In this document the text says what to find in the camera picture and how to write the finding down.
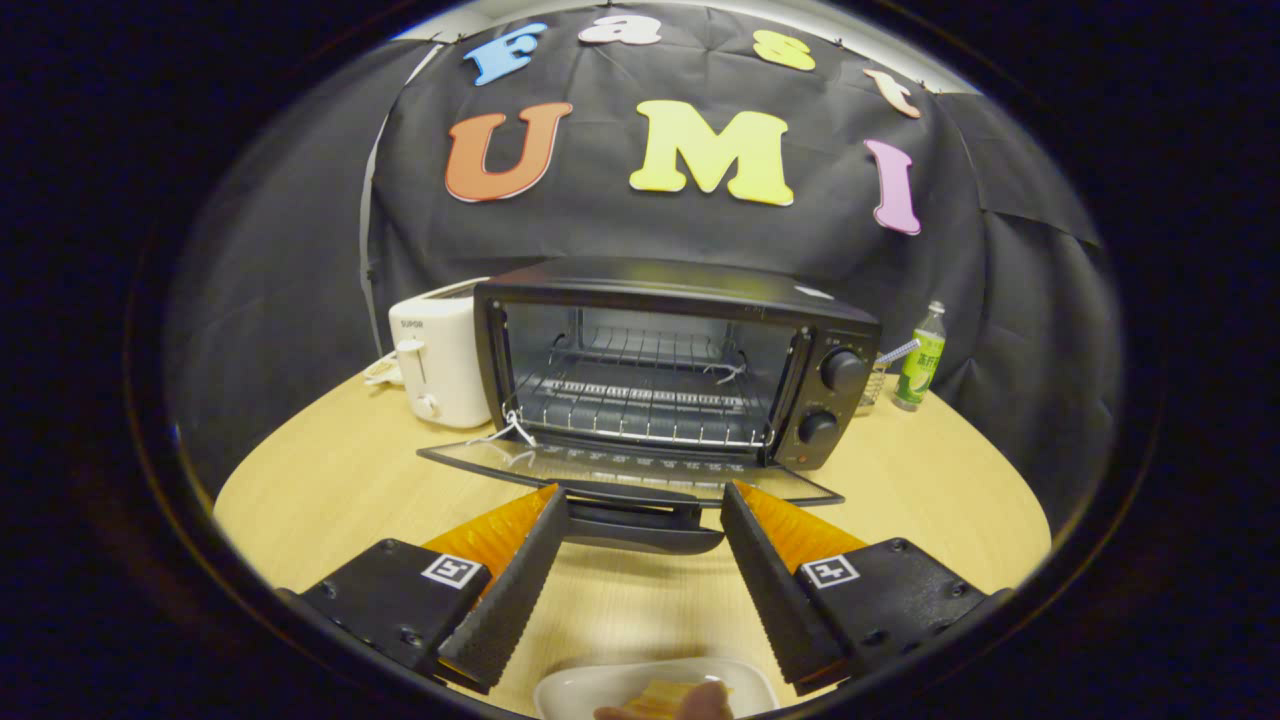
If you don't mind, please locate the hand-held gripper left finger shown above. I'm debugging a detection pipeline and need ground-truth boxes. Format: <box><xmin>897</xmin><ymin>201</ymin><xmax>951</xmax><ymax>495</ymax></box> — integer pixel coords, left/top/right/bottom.
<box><xmin>275</xmin><ymin>484</ymin><xmax>571</xmax><ymax>696</ymax></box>

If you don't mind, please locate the green drink bottle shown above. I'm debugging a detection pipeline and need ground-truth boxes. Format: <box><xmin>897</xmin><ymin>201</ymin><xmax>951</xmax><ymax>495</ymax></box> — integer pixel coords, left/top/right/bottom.
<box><xmin>892</xmin><ymin>300</ymin><xmax>947</xmax><ymax>412</ymax></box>

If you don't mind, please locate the black toaster oven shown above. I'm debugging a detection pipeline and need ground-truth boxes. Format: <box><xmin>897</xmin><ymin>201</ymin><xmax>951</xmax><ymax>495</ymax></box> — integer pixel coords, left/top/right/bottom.
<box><xmin>417</xmin><ymin>256</ymin><xmax>883</xmax><ymax>556</ymax></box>

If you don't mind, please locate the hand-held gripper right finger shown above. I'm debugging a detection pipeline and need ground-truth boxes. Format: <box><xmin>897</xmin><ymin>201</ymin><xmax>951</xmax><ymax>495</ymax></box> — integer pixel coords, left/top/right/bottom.
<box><xmin>720</xmin><ymin>480</ymin><xmax>1011</xmax><ymax>696</ymax></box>

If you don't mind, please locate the white plate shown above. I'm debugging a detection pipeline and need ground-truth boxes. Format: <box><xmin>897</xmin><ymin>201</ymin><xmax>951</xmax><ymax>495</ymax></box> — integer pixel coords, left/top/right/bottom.
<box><xmin>532</xmin><ymin>657</ymin><xmax>781</xmax><ymax>720</ymax></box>

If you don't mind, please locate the golden bread roll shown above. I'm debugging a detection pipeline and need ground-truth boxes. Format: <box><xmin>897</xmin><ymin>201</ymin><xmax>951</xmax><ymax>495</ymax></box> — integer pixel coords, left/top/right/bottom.
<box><xmin>620</xmin><ymin>680</ymin><xmax>731</xmax><ymax>719</ymax></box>

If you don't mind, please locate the black backdrop cloth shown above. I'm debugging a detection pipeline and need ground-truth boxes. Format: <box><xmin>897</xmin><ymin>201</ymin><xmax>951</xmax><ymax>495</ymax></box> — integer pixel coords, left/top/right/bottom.
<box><xmin>165</xmin><ymin>5</ymin><xmax>1126</xmax><ymax>521</ymax></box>

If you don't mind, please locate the white pop-up toaster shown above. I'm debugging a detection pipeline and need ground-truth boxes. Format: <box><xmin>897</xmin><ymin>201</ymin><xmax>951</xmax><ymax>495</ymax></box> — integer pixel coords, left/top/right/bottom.
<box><xmin>388</xmin><ymin>278</ymin><xmax>493</xmax><ymax>430</ymax></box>

